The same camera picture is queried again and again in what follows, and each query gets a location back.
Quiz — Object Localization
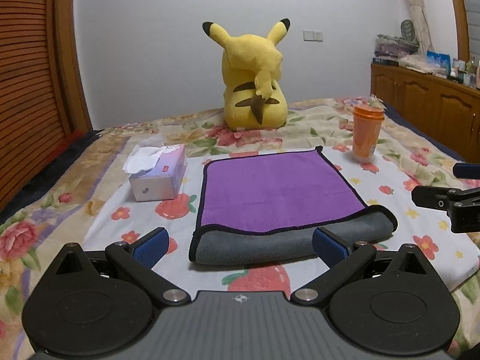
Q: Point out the yellow Pikachu plush toy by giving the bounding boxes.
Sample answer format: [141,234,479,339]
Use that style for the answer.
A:
[202,18,290,132]

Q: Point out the wooden slatted headboard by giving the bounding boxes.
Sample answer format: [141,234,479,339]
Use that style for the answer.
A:
[1,0,93,207]

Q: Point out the orange plastic cup with lid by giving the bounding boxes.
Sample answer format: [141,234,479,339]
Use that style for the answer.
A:
[352,105,385,164]

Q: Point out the blue picture card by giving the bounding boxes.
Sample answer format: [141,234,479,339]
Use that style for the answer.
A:
[426,50,451,77]

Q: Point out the floral bed sheet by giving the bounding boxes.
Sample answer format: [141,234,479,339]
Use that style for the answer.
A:
[1,97,479,359]

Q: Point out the stack of books and papers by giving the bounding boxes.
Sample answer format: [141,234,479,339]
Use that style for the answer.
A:
[372,34,419,67]

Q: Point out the purple and grey towel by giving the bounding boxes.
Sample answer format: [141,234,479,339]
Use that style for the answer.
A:
[189,147,398,267]

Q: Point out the wooden sideboard cabinet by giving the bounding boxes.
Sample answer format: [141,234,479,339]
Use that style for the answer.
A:
[371,63,479,163]

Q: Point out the tissue box with tissue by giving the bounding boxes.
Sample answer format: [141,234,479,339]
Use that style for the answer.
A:
[123,145,187,202]

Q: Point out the white wall switch plate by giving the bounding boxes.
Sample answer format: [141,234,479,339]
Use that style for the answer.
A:
[303,30,323,42]

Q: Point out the small bottles on cabinet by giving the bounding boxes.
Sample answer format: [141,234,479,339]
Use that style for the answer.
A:
[448,55,479,89]

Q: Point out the beige tied curtain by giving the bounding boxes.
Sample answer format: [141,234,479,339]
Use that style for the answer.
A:
[408,0,434,55]

